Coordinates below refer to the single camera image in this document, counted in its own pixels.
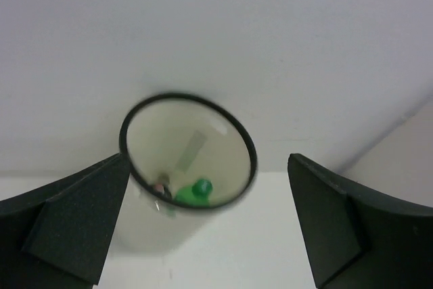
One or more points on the white bin with black rim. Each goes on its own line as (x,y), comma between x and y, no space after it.
(188,137)

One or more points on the clear bottle black label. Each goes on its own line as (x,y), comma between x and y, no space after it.
(162,185)

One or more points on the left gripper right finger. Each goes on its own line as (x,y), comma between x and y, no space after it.
(357,237)

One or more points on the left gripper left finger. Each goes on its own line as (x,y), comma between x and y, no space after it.
(58,235)

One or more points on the green plastic bottle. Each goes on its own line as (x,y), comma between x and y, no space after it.
(195,194)

